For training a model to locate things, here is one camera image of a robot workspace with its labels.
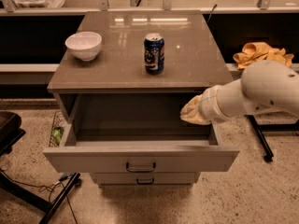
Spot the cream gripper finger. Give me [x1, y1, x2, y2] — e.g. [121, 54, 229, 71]
[180, 95, 202, 116]
[180, 115, 211, 125]

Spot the grey drawer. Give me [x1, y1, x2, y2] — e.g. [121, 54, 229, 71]
[44, 93, 238, 174]
[91, 172, 200, 186]

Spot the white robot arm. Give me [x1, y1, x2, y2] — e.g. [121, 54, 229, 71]
[180, 61, 299, 125]

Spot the grey drawer cabinet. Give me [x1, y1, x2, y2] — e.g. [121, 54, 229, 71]
[47, 9, 237, 189]

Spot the black stand leg right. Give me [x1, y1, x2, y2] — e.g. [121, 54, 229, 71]
[248, 115, 299, 162]

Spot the yellow crumpled cloth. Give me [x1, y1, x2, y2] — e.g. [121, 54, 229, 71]
[233, 42, 294, 70]

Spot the blue soda can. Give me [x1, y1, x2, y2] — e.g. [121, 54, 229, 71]
[144, 33, 164, 75]

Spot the white ceramic bowl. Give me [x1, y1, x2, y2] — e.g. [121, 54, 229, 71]
[65, 32, 102, 61]

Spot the green item in basket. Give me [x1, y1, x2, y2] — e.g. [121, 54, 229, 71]
[52, 127, 64, 145]

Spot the blue object on floor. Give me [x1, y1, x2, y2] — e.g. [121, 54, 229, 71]
[59, 172, 73, 182]

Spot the black stand left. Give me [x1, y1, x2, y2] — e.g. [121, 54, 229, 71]
[0, 110, 82, 224]

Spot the black cable behind cabinet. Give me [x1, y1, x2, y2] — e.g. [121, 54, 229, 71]
[206, 3, 219, 22]

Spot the wire mesh basket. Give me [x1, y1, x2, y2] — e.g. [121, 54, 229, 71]
[49, 111, 67, 147]

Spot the black floor cable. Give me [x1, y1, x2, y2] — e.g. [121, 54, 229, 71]
[0, 168, 78, 224]

